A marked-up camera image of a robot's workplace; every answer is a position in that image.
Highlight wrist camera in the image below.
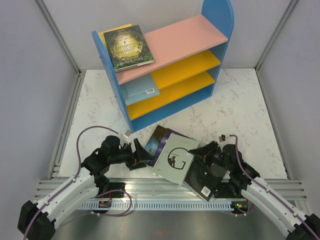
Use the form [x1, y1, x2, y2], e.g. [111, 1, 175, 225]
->
[122, 129, 132, 139]
[218, 134, 227, 143]

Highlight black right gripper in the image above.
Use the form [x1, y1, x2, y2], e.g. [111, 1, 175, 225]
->
[188, 140, 232, 172]

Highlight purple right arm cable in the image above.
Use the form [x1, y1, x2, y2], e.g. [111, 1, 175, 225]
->
[228, 134, 320, 238]

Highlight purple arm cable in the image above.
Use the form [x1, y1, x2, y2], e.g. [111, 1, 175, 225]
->
[23, 125, 126, 240]
[228, 134, 320, 238]

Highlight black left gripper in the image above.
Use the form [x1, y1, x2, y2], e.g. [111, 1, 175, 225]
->
[108, 138, 155, 171]

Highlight grey Great Gatsby book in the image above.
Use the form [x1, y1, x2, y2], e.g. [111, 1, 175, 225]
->
[151, 134, 199, 185]

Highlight green Alice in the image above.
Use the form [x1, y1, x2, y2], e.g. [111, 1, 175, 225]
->
[104, 25, 154, 72]

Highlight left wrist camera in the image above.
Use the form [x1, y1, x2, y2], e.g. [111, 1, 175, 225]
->
[122, 129, 132, 139]

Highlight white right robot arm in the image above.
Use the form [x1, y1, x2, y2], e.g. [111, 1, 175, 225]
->
[189, 140, 320, 240]

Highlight aluminium mounting rail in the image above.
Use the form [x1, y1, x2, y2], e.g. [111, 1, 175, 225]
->
[35, 177, 307, 200]

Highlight black book with barcode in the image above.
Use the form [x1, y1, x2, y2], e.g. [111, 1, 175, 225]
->
[182, 157, 227, 202]

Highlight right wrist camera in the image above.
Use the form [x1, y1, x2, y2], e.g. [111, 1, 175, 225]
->
[218, 134, 227, 143]

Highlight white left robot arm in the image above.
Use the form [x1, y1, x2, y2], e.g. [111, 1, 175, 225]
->
[17, 135, 154, 240]

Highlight light blue Old Man book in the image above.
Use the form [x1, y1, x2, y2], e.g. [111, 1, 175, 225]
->
[120, 73, 160, 106]

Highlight dark blue Wuthering Heights book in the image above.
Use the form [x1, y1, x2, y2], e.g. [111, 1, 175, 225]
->
[144, 125, 167, 159]

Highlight white slotted cable duct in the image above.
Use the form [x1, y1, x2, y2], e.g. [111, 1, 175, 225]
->
[79, 200, 234, 211]

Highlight purple Robinson Crusoe book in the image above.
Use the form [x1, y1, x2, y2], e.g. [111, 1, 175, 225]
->
[148, 128, 187, 167]

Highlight yellow book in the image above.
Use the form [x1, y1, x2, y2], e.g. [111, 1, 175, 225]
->
[98, 23, 132, 46]

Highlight blue pink yellow bookshelf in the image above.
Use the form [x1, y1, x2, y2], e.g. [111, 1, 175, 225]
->
[92, 0, 235, 132]

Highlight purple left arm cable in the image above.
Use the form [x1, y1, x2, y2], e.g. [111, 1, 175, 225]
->
[23, 125, 126, 240]

